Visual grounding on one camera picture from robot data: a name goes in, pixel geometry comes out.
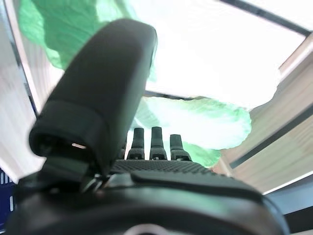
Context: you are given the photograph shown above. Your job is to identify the blue plastic shopping basket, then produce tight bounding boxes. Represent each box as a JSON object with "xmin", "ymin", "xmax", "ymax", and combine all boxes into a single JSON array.
[{"xmin": 0, "ymin": 167, "xmax": 17, "ymax": 221}]

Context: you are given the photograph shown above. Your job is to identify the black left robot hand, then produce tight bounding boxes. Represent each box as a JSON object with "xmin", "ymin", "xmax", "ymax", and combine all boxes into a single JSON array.
[{"xmin": 6, "ymin": 18, "xmax": 291, "ymax": 235}]

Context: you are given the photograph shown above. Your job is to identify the wooden slatted cabbage crate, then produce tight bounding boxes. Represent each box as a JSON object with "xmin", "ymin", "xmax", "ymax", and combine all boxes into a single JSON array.
[{"xmin": 0, "ymin": 0, "xmax": 313, "ymax": 196}]

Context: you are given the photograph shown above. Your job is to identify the long napa cabbage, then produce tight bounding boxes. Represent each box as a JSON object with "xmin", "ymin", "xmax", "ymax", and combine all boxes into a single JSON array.
[
  {"xmin": 134, "ymin": 95, "xmax": 252, "ymax": 168},
  {"xmin": 18, "ymin": 0, "xmax": 157, "ymax": 83}
]

